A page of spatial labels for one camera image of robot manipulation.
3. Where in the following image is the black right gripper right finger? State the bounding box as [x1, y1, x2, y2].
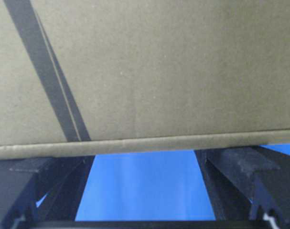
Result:
[194, 146, 290, 229]

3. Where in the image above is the brown polymaker cardboard box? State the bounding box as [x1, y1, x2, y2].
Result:
[0, 0, 290, 159]

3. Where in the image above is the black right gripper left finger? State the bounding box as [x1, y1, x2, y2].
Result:
[0, 156, 95, 229]

